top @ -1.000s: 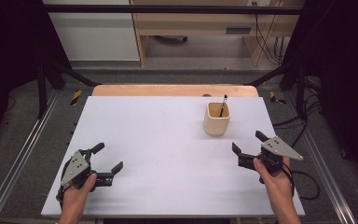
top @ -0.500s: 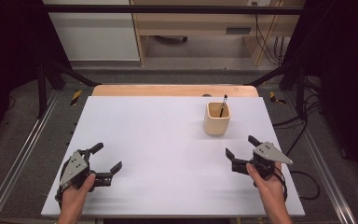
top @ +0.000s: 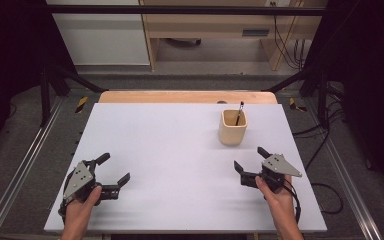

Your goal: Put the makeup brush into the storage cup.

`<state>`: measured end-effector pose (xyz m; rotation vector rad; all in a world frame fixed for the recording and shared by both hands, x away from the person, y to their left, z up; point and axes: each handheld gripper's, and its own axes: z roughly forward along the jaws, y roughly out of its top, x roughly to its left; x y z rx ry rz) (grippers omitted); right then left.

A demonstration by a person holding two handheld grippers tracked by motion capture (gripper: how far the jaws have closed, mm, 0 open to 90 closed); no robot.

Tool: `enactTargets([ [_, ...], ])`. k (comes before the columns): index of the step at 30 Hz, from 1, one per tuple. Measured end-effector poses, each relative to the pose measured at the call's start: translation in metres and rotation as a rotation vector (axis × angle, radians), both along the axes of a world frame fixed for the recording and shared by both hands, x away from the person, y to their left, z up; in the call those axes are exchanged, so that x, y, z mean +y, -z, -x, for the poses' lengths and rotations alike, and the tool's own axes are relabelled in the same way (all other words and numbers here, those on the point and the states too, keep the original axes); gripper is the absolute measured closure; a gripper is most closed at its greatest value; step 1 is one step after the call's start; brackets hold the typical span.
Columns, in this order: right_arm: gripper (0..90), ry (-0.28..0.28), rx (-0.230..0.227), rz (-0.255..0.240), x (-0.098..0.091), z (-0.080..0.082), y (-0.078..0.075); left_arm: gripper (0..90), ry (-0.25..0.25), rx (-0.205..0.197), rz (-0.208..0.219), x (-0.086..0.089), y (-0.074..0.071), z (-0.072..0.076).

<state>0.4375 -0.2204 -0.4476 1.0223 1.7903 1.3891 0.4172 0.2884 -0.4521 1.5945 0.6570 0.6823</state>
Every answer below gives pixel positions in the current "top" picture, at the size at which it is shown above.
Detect beige square cup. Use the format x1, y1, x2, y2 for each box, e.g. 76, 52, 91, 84
217, 109, 249, 146

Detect black floor cable loop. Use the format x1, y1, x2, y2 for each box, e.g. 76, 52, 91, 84
309, 182, 345, 215

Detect black curtain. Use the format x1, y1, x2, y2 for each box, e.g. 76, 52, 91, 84
0, 0, 78, 165
303, 0, 384, 203

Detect grey label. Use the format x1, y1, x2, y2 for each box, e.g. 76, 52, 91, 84
241, 29, 270, 37

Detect black pen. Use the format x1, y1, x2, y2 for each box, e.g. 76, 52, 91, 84
235, 101, 245, 127

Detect light wooden desk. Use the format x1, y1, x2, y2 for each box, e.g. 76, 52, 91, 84
139, 0, 329, 72

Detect person's right hand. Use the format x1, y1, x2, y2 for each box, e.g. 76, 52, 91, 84
254, 175, 296, 225

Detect wooden table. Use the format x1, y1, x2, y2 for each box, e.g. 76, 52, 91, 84
98, 90, 279, 105

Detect white table cover board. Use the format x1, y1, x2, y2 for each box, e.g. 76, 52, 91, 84
43, 102, 328, 234

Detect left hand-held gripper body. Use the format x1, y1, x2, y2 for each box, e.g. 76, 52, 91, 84
62, 159, 121, 205

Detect black floor cables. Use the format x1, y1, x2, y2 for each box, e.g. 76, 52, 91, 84
292, 81, 347, 172

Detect person's left hand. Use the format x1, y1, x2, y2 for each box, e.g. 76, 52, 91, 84
61, 185, 103, 232

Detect black metal stand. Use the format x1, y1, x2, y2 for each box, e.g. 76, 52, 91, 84
263, 63, 330, 130
39, 63, 108, 128

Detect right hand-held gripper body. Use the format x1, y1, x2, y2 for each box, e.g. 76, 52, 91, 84
239, 153, 303, 194

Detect black hanging cables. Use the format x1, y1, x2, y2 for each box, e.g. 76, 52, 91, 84
271, 1, 307, 71

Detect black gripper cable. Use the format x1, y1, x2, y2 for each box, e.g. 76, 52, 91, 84
57, 201, 67, 226
282, 181, 302, 225

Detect aluminium rail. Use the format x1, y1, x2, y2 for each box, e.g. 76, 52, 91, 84
0, 96, 65, 240
303, 97, 384, 240

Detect black horizontal frame bar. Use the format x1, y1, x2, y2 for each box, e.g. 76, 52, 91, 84
44, 4, 328, 17

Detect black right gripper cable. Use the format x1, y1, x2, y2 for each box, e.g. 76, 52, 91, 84
282, 181, 302, 225

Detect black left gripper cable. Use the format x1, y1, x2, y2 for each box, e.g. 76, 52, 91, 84
57, 201, 67, 226

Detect white cabinet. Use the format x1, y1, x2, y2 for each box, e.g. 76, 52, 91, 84
45, 0, 151, 67

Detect yellow-handled tool left floor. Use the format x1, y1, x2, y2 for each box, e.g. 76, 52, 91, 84
75, 95, 89, 114

